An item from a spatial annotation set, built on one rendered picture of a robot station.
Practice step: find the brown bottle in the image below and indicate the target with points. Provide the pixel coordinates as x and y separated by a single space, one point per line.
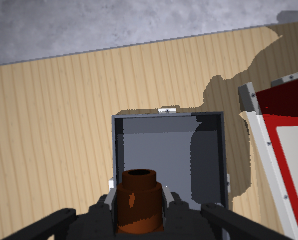
139 202

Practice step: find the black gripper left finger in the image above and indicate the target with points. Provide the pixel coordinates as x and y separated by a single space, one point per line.
64 224

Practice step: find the grey rectangular tray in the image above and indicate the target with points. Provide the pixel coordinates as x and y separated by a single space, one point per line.
187 151

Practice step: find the red plastic crate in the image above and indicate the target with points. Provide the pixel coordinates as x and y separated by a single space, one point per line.
279 108

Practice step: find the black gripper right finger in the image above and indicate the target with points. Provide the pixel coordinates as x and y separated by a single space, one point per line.
208 222

